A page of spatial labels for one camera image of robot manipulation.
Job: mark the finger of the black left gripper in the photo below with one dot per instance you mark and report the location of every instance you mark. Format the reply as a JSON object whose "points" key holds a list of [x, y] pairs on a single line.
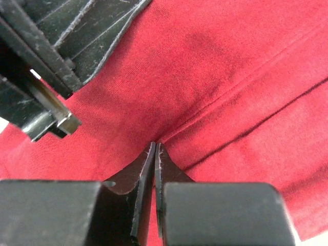
{"points": [[84, 32]]}

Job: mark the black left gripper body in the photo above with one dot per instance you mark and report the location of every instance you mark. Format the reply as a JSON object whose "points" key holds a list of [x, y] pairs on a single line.
{"points": [[35, 77]]}

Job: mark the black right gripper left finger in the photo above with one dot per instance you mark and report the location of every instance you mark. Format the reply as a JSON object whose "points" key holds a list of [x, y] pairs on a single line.
{"points": [[111, 212]]}

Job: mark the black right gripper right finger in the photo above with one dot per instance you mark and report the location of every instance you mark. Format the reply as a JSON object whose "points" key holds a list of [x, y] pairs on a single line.
{"points": [[224, 213]]}

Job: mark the dark red t shirt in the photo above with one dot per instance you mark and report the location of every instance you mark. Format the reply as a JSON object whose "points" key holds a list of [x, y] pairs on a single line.
{"points": [[235, 90]]}

